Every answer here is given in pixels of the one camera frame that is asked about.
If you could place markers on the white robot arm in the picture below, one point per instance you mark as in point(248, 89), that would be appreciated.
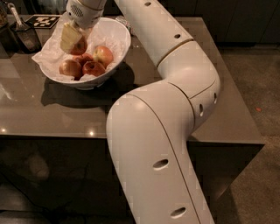
point(148, 127)

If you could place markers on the white ceramic bowl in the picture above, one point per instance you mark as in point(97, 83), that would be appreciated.
point(118, 38)

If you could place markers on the white-handled utensil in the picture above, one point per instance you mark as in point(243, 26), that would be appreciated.
point(20, 24)

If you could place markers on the white crumpled paper liner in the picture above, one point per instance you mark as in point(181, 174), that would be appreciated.
point(52, 49)

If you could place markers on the front middle red apple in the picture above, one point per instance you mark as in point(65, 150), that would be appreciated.
point(93, 68)

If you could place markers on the clear plastic water bottle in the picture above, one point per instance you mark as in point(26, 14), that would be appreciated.
point(124, 21)

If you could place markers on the dark square container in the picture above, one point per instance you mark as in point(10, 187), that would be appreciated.
point(26, 37)

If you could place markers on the hidden red apple in bowl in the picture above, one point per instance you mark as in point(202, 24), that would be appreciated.
point(82, 59)

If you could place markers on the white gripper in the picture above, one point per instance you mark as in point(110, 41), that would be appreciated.
point(85, 15)

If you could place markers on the red-yellow apple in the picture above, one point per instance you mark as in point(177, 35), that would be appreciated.
point(80, 47)
point(103, 55)
point(71, 67)

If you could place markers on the black white marker tag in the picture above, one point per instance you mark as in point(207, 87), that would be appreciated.
point(43, 21)

